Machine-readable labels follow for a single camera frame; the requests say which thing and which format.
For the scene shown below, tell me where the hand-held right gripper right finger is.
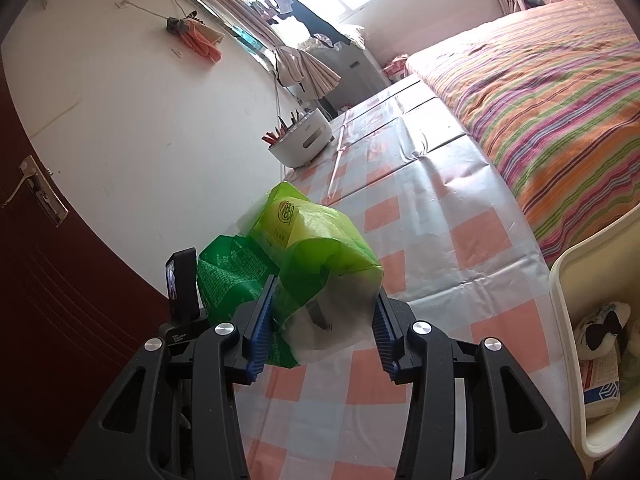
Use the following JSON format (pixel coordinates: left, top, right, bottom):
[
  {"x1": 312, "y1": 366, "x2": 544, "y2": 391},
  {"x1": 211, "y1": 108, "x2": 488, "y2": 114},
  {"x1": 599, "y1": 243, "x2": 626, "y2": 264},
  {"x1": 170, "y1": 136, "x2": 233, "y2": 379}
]
[{"x1": 371, "y1": 287, "x2": 586, "y2": 480}]

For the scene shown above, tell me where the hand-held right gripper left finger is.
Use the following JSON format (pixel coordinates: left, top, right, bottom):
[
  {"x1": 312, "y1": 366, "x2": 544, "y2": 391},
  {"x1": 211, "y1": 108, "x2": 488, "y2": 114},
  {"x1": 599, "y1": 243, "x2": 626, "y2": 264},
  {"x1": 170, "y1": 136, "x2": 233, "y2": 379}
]
[{"x1": 60, "y1": 272, "x2": 278, "y2": 480}]

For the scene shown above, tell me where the lime green plastic bag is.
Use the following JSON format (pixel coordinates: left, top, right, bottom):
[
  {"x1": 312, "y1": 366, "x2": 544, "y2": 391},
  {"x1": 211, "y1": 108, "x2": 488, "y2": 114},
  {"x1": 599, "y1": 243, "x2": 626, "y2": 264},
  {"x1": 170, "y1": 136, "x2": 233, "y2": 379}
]
[{"x1": 247, "y1": 181, "x2": 385, "y2": 366}]

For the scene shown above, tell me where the cream plastic bin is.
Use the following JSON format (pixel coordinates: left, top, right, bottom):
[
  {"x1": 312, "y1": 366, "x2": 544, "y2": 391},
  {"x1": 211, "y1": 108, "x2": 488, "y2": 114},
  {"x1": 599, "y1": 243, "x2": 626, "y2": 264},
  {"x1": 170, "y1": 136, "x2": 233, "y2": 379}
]
[{"x1": 548, "y1": 220, "x2": 640, "y2": 461}]

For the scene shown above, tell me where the white plush toy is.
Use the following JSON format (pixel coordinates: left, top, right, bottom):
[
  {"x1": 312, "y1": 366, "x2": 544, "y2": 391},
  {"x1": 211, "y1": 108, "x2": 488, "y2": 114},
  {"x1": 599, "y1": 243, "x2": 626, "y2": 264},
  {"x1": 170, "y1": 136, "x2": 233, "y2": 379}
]
[{"x1": 572, "y1": 301, "x2": 632, "y2": 361}]

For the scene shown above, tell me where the dark brown wooden door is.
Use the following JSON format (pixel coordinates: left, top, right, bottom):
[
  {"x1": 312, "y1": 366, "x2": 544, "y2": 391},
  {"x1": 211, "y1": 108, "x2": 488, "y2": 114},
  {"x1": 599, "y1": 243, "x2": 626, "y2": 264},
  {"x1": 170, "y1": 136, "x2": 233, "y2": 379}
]
[{"x1": 0, "y1": 75, "x2": 201, "y2": 480}]

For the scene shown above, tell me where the bunch of pencils and pens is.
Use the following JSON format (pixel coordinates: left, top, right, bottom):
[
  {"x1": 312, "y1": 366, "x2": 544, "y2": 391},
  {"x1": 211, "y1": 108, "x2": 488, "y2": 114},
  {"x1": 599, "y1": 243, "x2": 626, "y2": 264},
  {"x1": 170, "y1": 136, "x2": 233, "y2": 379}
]
[{"x1": 260, "y1": 109, "x2": 306, "y2": 147}]

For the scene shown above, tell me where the white oval pen holder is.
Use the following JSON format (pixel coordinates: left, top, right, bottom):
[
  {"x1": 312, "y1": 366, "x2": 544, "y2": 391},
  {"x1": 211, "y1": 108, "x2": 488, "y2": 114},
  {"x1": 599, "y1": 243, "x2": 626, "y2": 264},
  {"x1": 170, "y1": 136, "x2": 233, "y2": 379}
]
[{"x1": 267, "y1": 109, "x2": 335, "y2": 168}]

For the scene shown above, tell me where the beige folded umbrella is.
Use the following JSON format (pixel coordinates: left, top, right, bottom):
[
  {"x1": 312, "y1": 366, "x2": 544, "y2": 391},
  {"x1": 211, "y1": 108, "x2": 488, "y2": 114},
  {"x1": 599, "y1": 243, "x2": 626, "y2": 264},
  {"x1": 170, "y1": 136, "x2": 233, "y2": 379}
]
[{"x1": 272, "y1": 45, "x2": 342, "y2": 101}]

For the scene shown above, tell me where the pink hanging cloth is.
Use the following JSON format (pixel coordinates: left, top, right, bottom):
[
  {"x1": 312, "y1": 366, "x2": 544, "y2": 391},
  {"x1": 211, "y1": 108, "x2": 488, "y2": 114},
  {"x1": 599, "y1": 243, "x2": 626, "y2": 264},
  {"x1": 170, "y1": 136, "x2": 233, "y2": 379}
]
[{"x1": 165, "y1": 15, "x2": 226, "y2": 65}]

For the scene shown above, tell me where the small pink cloth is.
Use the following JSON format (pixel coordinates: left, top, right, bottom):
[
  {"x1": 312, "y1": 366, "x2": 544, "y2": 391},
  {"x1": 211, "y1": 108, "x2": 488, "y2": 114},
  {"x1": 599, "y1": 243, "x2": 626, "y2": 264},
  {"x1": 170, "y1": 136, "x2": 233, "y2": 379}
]
[{"x1": 382, "y1": 52, "x2": 411, "y2": 81}]

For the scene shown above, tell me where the striped colourful bed blanket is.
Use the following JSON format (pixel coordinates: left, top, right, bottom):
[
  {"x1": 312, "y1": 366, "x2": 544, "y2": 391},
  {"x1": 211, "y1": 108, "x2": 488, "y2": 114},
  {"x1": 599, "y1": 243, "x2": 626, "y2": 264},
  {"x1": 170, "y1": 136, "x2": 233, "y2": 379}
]
[{"x1": 405, "y1": 0, "x2": 640, "y2": 268}]

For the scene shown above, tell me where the black hanging garment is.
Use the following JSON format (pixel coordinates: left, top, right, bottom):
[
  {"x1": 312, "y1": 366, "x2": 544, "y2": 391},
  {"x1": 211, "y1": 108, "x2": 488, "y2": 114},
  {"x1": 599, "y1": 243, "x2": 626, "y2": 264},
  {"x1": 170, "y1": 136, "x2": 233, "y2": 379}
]
[{"x1": 290, "y1": 0, "x2": 353, "y2": 48}]

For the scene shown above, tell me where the brass door handle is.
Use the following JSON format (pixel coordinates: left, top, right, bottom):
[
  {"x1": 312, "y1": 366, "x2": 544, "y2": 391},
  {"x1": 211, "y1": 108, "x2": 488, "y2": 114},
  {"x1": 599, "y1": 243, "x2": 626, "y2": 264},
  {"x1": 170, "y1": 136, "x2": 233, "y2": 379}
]
[{"x1": 1, "y1": 156, "x2": 69, "y2": 224}]

